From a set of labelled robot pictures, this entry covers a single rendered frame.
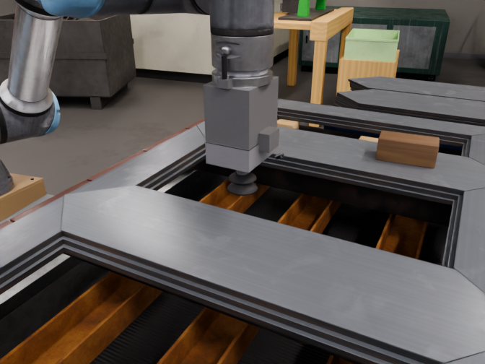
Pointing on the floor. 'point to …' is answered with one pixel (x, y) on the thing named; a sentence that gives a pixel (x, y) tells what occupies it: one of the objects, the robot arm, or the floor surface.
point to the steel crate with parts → (84, 57)
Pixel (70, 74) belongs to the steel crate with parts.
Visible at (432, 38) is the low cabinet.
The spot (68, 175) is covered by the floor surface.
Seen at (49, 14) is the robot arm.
